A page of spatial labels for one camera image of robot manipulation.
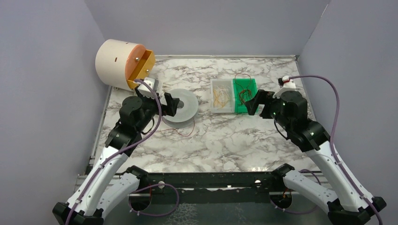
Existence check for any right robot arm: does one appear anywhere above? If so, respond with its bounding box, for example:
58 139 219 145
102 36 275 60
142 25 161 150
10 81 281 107
245 90 387 225

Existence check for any white cylinder drawer container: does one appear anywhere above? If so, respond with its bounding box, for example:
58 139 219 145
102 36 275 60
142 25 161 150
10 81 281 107
95 39 146 90

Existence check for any green plastic bin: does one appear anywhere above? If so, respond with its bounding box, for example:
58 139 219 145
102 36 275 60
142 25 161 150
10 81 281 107
233 78 257 114

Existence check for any white yellow cable bundle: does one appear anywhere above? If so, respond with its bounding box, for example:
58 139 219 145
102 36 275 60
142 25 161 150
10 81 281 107
213 86 232 108

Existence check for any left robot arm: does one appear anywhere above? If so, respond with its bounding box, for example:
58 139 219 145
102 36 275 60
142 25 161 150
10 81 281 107
53 93 180 225

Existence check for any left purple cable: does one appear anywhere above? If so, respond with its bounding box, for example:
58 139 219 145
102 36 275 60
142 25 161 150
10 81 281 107
63 79 163 225

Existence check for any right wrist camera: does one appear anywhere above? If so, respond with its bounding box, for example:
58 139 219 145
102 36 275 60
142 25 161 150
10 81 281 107
273 76 297 98

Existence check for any clear plastic bin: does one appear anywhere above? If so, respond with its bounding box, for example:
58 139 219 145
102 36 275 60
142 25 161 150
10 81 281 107
210 79 235 113

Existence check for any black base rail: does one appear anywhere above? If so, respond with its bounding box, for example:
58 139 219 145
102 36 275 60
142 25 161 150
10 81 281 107
85 166 314 206

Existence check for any red cable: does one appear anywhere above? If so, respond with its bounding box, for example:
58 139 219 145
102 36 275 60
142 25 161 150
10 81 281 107
149 116 197 138
234 73 253 84

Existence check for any white perforated cable spool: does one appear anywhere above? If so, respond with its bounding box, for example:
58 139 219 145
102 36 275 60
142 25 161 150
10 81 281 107
162 89 199 128

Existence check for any black cable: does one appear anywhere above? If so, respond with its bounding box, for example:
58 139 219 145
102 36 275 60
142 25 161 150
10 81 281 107
237 89 254 105

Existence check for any orange drawer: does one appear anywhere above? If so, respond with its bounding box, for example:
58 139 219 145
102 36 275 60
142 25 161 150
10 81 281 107
125 50 156 90

